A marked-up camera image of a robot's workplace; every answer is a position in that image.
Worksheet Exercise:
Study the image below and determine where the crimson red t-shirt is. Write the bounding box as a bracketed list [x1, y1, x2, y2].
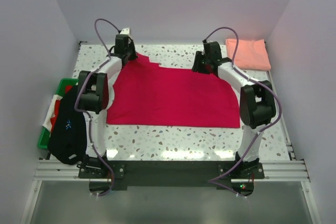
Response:
[106, 55, 240, 129]

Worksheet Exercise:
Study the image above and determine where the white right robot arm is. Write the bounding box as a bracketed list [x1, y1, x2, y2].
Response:
[192, 40, 276, 178]

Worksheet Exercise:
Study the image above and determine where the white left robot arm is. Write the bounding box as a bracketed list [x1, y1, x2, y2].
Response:
[75, 28, 137, 158]

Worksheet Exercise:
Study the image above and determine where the folded salmon pink t-shirt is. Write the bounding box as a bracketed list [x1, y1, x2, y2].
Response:
[234, 39, 271, 71]

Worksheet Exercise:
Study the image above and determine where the red and white t-shirt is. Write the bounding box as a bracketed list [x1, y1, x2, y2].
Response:
[43, 94, 63, 133]

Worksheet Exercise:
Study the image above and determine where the black t-shirt with logo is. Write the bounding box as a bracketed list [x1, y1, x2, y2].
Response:
[47, 86, 87, 165]

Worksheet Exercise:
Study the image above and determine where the green plastic bin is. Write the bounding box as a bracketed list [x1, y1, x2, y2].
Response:
[37, 78, 78, 150]

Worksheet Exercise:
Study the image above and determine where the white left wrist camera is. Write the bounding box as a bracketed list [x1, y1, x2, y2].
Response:
[120, 27, 131, 36]

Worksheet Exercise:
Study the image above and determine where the black mounting base plate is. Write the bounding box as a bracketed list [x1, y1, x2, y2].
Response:
[77, 157, 265, 196]

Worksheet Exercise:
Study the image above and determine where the aluminium frame rail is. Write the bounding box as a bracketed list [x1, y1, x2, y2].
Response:
[34, 160, 310, 183]

